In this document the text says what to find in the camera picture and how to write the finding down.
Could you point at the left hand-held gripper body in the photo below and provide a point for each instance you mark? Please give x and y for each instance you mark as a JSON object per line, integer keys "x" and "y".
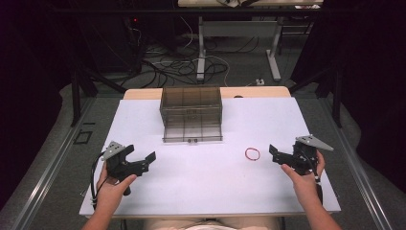
{"x": 123, "y": 167}

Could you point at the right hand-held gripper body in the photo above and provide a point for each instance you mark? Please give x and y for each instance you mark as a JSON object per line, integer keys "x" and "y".
{"x": 303, "y": 161}

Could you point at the person's left hand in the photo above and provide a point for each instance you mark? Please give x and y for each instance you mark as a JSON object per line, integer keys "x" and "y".
{"x": 110, "y": 191}

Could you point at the person's right hand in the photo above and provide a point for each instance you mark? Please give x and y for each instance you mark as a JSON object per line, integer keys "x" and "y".
{"x": 304, "y": 188}

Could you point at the red rubber band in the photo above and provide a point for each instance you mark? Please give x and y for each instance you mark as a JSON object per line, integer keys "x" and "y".
{"x": 246, "y": 155}

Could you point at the clear plastic drawer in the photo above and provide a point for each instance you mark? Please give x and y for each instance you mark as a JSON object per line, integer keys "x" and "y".
{"x": 191, "y": 132}

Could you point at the white table sheet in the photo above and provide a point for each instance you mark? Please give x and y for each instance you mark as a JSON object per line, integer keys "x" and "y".
{"x": 207, "y": 182}

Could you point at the black metal stand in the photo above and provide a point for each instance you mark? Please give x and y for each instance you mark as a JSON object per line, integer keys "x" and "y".
{"x": 335, "y": 96}
{"x": 76, "y": 96}

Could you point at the clear plastic drawer cabinet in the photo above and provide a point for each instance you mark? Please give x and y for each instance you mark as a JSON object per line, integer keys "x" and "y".
{"x": 191, "y": 102}

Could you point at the white power strip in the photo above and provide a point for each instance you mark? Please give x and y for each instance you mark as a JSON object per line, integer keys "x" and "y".
{"x": 260, "y": 82}

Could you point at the person's lap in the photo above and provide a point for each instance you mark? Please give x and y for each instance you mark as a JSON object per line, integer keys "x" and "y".
{"x": 210, "y": 224}

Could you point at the dark equipment cabinet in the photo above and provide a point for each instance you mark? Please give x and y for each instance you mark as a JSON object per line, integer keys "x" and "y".
{"x": 118, "y": 44}

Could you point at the white desk with metal legs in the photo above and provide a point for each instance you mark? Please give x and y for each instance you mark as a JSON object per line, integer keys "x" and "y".
{"x": 237, "y": 28}

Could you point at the aluminium floor rail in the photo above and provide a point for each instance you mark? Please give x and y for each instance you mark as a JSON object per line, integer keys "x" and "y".
{"x": 357, "y": 172}
{"x": 48, "y": 172}

